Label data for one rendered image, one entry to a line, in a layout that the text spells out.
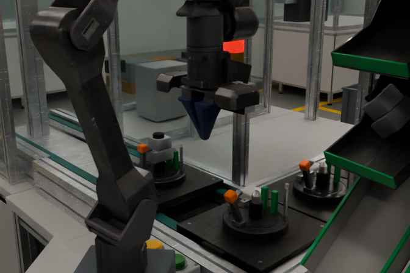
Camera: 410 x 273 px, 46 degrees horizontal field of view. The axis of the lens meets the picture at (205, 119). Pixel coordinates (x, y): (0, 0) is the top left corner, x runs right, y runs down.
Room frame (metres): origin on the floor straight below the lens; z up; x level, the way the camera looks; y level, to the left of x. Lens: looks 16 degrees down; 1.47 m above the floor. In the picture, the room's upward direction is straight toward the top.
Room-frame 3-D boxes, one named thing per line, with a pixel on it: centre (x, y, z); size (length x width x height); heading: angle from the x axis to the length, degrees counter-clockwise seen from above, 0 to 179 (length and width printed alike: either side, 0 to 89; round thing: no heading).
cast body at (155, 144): (1.19, 0.11, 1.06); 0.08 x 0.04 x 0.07; 133
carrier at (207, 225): (0.93, -0.11, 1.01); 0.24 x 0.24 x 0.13; 43
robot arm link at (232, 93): (0.76, 0.00, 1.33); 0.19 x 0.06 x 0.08; 43
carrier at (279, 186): (1.09, -0.29, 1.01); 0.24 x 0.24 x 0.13; 43
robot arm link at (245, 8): (0.79, -0.03, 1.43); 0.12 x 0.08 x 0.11; 138
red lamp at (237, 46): (1.15, -0.07, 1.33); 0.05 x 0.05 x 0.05
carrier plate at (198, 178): (1.18, 0.12, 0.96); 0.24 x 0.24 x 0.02; 43
